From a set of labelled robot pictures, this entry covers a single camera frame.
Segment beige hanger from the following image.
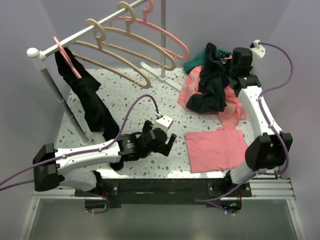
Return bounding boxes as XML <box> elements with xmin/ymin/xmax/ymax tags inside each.
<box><xmin>103</xmin><ymin>1</ymin><xmax>176</xmax><ymax>71</ymax></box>
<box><xmin>71</xmin><ymin>18</ymin><xmax>152</xmax><ymax>89</ymax></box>

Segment aluminium frame rail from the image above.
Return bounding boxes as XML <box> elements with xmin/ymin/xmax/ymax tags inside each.
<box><xmin>19</xmin><ymin>178</ymin><xmax>307</xmax><ymax>240</ymax></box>

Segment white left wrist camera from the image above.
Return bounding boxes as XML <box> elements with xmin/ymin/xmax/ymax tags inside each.
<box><xmin>153</xmin><ymin>115</ymin><xmax>174</xmax><ymax>133</ymax></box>

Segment teal green garment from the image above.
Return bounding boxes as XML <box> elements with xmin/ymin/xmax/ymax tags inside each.
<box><xmin>183</xmin><ymin>49</ymin><xmax>231</xmax><ymax>75</ymax></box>

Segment plain pink folded shorts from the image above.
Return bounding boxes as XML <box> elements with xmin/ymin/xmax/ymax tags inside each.
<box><xmin>185</xmin><ymin>127</ymin><xmax>248</xmax><ymax>174</ymax></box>

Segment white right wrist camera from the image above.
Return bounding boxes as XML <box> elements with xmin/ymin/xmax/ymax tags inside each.
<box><xmin>250</xmin><ymin>39</ymin><xmax>266</xmax><ymax>64</ymax></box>

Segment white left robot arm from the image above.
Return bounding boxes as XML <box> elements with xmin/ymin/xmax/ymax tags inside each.
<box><xmin>32</xmin><ymin>115</ymin><xmax>177</xmax><ymax>196</ymax></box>

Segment dark navy shorts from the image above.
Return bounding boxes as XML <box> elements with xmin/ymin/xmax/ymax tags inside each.
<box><xmin>186</xmin><ymin>42</ymin><xmax>231</xmax><ymax>114</ymax></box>

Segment beige hanger front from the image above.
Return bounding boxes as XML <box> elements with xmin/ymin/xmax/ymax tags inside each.
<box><xmin>71</xmin><ymin>18</ymin><xmax>152</xmax><ymax>89</ymax></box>

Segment white metal clothes rack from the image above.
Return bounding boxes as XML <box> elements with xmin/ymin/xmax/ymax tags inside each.
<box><xmin>26</xmin><ymin>0</ymin><xmax>186</xmax><ymax>147</ymax></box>

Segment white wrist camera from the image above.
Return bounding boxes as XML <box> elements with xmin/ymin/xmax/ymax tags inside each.
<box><xmin>153</xmin><ymin>115</ymin><xmax>174</xmax><ymax>133</ymax></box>
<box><xmin>250</xmin><ymin>39</ymin><xmax>266</xmax><ymax>64</ymax></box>

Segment pink hanger holding pants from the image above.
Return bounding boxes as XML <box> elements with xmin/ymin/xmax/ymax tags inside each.
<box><xmin>53</xmin><ymin>36</ymin><xmax>82</xmax><ymax>79</ymax></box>

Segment pink patterned shorts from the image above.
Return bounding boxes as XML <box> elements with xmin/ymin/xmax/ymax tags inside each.
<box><xmin>177</xmin><ymin>65</ymin><xmax>247</xmax><ymax>126</ymax></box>

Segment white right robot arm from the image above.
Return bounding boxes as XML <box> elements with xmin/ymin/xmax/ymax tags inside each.
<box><xmin>222</xmin><ymin>46</ymin><xmax>293</xmax><ymax>197</ymax></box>

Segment black pants on hanger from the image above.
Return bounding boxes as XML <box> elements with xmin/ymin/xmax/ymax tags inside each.
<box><xmin>54</xmin><ymin>48</ymin><xmax>125</xmax><ymax>171</ymax></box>

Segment pink empty hanger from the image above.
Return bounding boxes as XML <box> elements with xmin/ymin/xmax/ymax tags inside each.
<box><xmin>114</xmin><ymin>0</ymin><xmax>190</xmax><ymax>61</ymax></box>

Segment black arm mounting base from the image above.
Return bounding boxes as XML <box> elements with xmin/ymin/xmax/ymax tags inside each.
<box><xmin>74</xmin><ymin>178</ymin><xmax>236</xmax><ymax>208</ymax></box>

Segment beige hanger rear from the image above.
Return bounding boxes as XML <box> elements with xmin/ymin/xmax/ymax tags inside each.
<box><xmin>103</xmin><ymin>1</ymin><xmax>176</xmax><ymax>71</ymax></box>

